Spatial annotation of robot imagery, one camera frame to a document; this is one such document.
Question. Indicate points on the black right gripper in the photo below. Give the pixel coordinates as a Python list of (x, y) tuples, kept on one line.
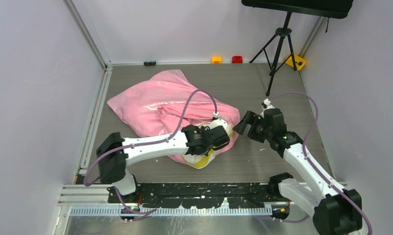
[(249, 118)]

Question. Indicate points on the white pillow with yellow trim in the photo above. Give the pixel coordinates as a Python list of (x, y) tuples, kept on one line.
[(199, 156)]

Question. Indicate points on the pink floral pillowcase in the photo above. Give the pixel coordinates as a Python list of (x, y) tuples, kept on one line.
[(156, 106)]

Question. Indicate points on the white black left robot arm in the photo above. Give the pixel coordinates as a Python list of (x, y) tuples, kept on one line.
[(117, 153)]

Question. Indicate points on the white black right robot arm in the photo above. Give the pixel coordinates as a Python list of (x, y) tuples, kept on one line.
[(334, 210)]

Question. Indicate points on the red block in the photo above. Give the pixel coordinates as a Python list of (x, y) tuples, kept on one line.
[(237, 59)]

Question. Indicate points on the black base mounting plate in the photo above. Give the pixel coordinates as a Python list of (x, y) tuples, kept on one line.
[(201, 196)]

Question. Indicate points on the orange block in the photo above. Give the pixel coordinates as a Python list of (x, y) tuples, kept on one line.
[(216, 60)]

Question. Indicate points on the black tripod stand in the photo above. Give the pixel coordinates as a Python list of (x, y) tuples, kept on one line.
[(282, 33)]

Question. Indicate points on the black panel on tripod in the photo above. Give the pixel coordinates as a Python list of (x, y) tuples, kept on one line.
[(337, 9)]

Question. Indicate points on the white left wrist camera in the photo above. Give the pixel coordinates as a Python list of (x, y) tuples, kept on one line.
[(218, 121)]

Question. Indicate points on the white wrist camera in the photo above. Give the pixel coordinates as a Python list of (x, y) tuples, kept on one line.
[(266, 104), (218, 121)]

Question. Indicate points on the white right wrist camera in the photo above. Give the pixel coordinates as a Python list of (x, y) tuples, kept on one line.
[(266, 104)]

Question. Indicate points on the yellow corner bracket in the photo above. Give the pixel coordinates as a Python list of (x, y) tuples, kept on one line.
[(296, 61)]

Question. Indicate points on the small black wall device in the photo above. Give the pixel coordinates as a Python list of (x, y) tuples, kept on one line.
[(149, 63)]

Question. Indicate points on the aluminium frame rail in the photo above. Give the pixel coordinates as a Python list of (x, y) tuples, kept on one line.
[(93, 200)]

